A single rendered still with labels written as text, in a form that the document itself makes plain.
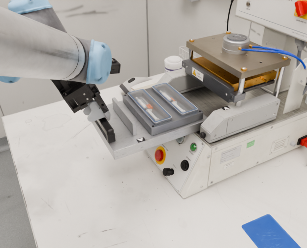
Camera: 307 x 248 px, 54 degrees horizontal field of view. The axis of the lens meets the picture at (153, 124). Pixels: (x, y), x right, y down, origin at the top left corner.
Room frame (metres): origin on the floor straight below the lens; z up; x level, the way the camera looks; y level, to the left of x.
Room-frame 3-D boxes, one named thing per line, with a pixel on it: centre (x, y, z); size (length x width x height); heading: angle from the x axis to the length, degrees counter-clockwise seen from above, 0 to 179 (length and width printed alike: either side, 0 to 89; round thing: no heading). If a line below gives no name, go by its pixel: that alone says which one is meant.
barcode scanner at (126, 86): (1.26, 0.06, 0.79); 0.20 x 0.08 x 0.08; 119
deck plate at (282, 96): (0.89, -0.28, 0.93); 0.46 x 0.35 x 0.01; 117
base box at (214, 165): (0.85, -0.26, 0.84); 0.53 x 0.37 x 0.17; 117
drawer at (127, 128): (0.73, 0.02, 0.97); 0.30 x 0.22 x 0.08; 117
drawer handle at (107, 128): (0.67, 0.14, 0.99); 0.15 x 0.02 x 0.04; 27
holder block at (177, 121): (0.76, -0.02, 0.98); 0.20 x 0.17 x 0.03; 27
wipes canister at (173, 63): (1.31, -0.10, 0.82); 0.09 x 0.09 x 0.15
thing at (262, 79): (0.86, -0.26, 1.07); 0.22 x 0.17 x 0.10; 27
